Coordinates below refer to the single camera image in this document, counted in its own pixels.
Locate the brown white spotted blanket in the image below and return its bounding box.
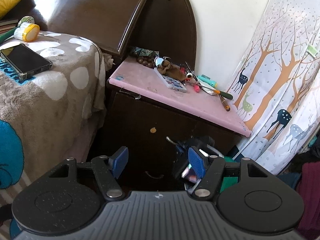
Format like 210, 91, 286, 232
0, 30, 108, 180

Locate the magenta clothing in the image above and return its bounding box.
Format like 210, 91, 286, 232
295, 161, 320, 238

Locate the pink bed sheet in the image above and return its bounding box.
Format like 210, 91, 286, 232
65, 120, 105, 160

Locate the dark wooden headboard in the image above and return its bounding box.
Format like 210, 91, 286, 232
20, 0, 198, 80

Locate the brown cloth pouch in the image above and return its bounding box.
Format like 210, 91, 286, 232
160, 60, 187, 82

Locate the deer printed wardrobe cover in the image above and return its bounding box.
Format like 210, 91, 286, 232
224, 0, 320, 175

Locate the blue patterned case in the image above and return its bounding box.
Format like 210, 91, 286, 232
154, 67, 187, 93

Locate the round green lid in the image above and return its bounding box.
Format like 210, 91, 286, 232
18, 16, 35, 27

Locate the patterned small box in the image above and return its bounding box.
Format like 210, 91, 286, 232
129, 46, 159, 58

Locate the teal flashlight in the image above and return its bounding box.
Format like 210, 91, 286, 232
196, 74, 218, 88

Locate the brown bead bracelet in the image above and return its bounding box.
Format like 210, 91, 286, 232
136, 56, 157, 68

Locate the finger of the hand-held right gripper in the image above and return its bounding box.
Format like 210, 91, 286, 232
172, 140, 192, 179

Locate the green handled screwdriver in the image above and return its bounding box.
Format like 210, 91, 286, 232
197, 82, 233, 100

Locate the dark wooden drawer with sticker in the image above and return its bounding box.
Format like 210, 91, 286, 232
110, 92, 240, 160

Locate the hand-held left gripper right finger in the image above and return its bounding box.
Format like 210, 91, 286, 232
187, 147, 273, 201

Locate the yellow cotton swab container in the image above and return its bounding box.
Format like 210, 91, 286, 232
14, 22, 40, 42

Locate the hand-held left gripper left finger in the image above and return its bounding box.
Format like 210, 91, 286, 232
49, 146, 129, 201

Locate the green stick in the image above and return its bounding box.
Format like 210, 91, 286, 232
0, 27, 19, 43

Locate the green cloth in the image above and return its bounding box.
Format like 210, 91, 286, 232
220, 155, 242, 193

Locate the black smartphone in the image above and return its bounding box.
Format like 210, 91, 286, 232
0, 44, 53, 81

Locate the brown tube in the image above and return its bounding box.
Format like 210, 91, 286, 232
219, 95, 231, 112

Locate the blue cartoon printed sheet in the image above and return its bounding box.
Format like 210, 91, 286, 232
0, 120, 25, 190

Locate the brown book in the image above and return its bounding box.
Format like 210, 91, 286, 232
0, 17, 19, 34

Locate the dark nightstand with pink top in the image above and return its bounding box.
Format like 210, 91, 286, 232
106, 55, 253, 193

